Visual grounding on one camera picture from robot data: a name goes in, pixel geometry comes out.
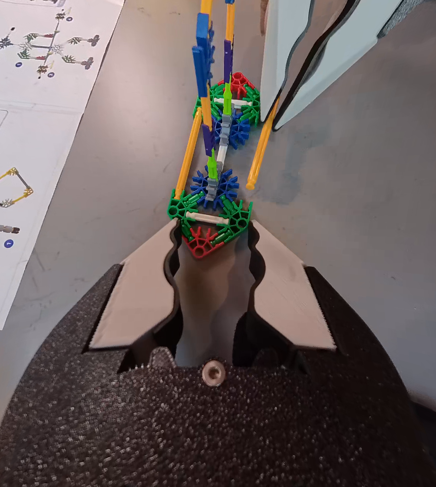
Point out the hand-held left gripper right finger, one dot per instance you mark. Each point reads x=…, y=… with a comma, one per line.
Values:
x=294, y=300

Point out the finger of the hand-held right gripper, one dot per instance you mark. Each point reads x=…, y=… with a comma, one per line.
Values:
x=347, y=49
x=278, y=45

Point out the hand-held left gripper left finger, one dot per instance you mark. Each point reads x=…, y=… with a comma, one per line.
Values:
x=138, y=300

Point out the red corner connector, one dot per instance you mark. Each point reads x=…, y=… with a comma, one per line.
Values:
x=240, y=82

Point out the green fan-shaped connector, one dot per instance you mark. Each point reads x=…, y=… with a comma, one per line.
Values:
x=252, y=104
x=217, y=93

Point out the short white rod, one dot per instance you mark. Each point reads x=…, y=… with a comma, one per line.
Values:
x=242, y=102

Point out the multicolour rod connector toy figure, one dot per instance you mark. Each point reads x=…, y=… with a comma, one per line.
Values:
x=202, y=64

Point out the blue snowflake connector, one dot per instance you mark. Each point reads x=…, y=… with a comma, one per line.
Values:
x=240, y=131

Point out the long yellow rod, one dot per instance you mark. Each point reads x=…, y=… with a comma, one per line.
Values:
x=263, y=148
x=189, y=152

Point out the white instruction sheet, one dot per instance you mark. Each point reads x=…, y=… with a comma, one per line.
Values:
x=43, y=133

